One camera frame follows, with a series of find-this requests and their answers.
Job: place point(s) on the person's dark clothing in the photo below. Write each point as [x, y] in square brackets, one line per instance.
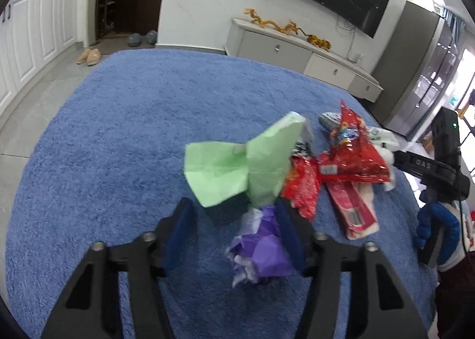
[456, 298]

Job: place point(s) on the white plastic bag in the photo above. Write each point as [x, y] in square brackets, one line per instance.
[382, 136]

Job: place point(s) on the grey television cabinet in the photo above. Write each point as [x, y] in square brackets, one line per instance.
[274, 47]

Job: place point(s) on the green paper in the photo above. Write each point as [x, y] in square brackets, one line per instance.
[230, 168]

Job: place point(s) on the large red snack bag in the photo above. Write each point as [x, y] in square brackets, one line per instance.
[352, 153]

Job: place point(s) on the purple paper ball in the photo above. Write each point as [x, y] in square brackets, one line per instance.
[267, 250]

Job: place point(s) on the tan slipper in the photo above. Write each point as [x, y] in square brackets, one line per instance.
[93, 57]
[83, 57]

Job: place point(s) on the grey refrigerator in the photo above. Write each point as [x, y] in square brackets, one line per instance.
[415, 75]

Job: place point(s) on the white cupboard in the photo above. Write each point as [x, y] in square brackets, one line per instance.
[48, 20]

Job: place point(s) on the person's right hand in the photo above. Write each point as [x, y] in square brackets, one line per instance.
[451, 227]

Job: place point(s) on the red and white packet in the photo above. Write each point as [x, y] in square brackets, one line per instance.
[352, 209]

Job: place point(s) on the small red wrapper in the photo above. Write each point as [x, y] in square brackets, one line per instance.
[302, 187]

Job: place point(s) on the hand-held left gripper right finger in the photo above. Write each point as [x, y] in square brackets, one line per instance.
[289, 238]

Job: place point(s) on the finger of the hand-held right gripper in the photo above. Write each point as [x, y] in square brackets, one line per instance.
[402, 161]

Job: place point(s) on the golden dragon decoration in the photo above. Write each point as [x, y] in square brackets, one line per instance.
[287, 27]

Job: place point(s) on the silver foil wrapper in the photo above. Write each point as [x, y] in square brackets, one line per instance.
[328, 122]

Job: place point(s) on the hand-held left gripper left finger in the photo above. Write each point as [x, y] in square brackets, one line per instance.
[180, 235]

